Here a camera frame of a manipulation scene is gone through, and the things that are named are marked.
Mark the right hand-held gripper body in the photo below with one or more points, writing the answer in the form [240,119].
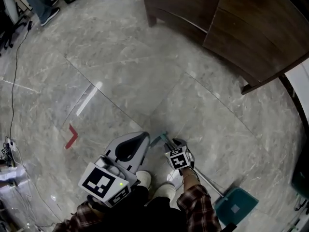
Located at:
[179,159]

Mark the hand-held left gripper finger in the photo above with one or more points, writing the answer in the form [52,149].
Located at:
[143,153]
[120,139]

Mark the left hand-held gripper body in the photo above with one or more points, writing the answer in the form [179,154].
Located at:
[103,182]

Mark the person's left forearm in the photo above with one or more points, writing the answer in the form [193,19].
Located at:
[79,219]

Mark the person's right forearm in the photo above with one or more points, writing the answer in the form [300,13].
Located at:
[198,207]

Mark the person's white shoe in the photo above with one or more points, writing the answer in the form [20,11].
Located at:
[165,191]
[144,179]

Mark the red tape floor mark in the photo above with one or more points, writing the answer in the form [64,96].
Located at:
[72,136]

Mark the person's black trousers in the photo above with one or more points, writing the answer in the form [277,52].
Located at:
[144,214]

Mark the dark wooden vanity cabinet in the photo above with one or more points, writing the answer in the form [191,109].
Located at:
[229,25]

